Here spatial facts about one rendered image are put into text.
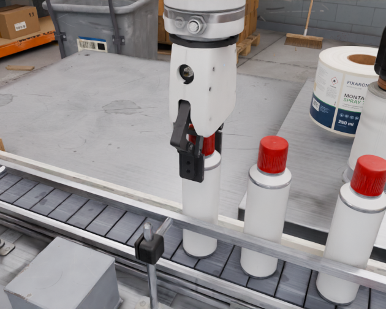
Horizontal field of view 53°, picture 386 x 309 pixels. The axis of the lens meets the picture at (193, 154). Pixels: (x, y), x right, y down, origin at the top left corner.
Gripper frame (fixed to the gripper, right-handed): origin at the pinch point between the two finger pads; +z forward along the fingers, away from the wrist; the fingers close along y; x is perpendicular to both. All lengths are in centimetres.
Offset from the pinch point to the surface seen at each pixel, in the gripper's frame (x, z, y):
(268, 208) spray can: -9.9, 3.5, -2.4
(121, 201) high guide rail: 10.4, 8.1, -3.9
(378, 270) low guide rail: -24.3, 13.2, 3.1
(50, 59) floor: 277, 102, 257
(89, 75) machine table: 67, 21, 62
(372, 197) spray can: -20.4, -0.8, -1.2
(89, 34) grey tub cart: 150, 41, 167
